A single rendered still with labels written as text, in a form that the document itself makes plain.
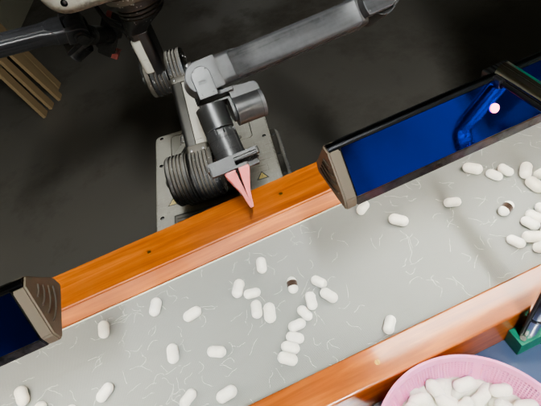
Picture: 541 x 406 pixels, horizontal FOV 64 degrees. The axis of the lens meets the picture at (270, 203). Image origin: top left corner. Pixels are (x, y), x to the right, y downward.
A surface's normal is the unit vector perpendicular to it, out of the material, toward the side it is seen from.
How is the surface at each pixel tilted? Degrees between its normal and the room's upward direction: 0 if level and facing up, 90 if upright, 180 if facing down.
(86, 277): 0
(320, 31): 54
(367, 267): 0
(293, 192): 0
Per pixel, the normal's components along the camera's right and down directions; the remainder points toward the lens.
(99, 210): -0.22, -0.64
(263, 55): 0.24, 0.11
